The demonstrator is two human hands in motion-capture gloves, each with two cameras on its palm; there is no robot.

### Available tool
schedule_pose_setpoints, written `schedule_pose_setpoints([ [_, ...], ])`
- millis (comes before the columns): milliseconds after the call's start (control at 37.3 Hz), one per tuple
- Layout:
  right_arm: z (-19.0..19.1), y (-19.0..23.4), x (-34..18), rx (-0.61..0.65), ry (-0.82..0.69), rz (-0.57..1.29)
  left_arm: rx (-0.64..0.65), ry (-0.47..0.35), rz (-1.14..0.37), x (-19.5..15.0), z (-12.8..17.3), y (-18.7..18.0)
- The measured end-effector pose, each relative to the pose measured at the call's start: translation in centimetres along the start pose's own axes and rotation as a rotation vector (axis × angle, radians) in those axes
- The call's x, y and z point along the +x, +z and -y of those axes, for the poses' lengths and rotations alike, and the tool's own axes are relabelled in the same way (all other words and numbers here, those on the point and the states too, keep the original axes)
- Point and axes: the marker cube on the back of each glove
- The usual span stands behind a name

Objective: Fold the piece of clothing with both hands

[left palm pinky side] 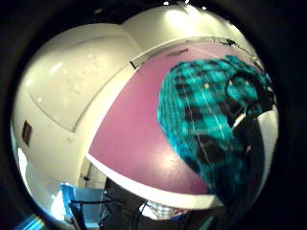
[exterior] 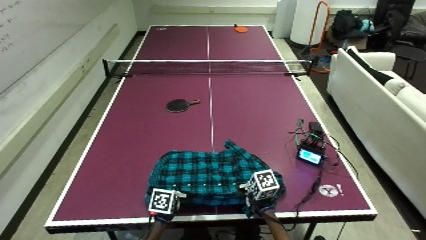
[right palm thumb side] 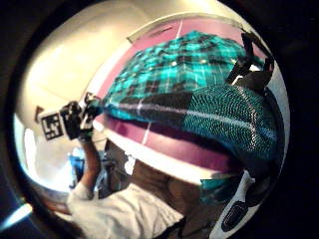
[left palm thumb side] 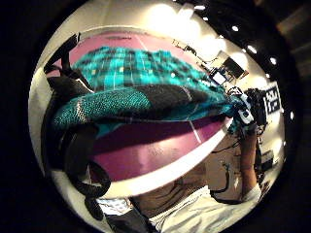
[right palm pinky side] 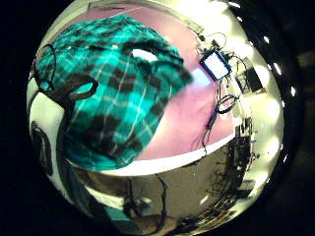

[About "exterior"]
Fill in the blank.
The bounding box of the black cable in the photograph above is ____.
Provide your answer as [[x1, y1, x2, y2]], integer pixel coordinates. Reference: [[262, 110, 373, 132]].
[[284, 133, 357, 221]]

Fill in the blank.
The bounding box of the white marker cube right glove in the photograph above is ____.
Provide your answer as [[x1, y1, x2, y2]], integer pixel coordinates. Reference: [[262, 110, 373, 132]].
[[245, 169, 282, 201]]

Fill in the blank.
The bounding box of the white marker cube glove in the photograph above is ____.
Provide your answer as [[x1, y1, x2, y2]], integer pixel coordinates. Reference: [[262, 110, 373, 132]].
[[245, 169, 282, 201], [148, 188, 181, 215]]

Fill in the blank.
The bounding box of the table tennis net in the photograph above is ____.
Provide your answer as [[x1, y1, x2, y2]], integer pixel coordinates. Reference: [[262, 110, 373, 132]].
[[101, 58, 320, 80]]

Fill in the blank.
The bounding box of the orange metal frame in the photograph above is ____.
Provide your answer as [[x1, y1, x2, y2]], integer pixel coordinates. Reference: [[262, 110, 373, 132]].
[[308, 0, 333, 74]]

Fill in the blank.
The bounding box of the white marker cube left glove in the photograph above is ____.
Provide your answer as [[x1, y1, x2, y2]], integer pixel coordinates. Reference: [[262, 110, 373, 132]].
[[148, 188, 181, 215]]

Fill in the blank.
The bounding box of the dark clothing pile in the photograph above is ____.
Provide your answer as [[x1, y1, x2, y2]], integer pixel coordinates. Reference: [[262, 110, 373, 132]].
[[370, 0, 426, 61]]

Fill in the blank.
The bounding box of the white cylindrical column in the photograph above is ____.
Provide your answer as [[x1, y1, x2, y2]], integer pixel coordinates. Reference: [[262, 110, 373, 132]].
[[289, 0, 330, 46]]

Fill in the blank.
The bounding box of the teal black plaid shirt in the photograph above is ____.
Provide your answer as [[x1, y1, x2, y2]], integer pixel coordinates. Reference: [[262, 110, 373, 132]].
[[145, 139, 286, 218]]

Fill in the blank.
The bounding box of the black table tennis paddle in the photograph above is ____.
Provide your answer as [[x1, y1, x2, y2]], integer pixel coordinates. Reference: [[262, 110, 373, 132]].
[[165, 98, 202, 114]]

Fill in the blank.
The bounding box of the black backpack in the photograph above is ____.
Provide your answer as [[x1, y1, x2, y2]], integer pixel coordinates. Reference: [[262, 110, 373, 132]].
[[331, 9, 370, 40]]

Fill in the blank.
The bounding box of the person's right hand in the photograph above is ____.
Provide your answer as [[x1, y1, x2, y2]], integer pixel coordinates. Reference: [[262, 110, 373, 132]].
[[238, 181, 286, 214]]

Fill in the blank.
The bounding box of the whiteboard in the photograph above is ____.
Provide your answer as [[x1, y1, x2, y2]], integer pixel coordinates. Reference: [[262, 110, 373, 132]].
[[0, 0, 117, 96]]

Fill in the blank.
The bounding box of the person's left hand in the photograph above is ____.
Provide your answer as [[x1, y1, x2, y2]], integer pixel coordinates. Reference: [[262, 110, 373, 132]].
[[149, 189, 188, 222]]

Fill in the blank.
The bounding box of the white sofa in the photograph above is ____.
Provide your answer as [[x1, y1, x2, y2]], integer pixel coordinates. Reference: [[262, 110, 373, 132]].
[[326, 45, 426, 219]]

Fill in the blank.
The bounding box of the small screen electronics device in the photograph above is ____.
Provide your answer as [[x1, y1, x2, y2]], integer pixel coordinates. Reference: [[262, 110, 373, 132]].
[[290, 118, 330, 167]]

